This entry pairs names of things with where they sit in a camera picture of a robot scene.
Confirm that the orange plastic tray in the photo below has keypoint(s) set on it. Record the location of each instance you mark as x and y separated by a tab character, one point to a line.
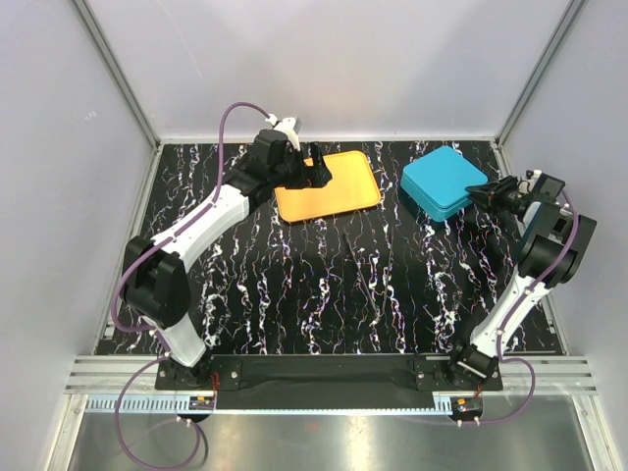
352	187

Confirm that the teal chocolate box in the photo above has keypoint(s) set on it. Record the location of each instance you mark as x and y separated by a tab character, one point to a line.
439	202

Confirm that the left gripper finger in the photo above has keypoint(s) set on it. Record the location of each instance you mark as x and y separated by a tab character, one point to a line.
324	174
317	169

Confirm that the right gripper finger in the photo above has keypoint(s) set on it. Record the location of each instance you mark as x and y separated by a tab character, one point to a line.
485	189
486	203

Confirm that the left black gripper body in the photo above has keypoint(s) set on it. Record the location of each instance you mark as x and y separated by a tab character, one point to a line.
291	174

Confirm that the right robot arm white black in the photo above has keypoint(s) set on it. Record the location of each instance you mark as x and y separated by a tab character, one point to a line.
549	254

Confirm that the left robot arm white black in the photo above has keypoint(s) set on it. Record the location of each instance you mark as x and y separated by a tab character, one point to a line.
155	282

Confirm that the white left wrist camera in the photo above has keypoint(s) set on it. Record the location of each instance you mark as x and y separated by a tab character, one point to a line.
289	126

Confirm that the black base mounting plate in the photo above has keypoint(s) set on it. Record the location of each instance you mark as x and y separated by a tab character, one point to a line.
328	382

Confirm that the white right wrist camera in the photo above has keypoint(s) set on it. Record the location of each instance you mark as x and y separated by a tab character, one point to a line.
532	175

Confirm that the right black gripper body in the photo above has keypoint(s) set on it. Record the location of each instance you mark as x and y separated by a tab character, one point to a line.
508	196

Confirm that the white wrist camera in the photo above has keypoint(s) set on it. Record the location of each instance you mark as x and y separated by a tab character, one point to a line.
289	126
532	175

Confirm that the teal box lid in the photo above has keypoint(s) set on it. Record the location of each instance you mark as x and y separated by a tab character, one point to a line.
443	165

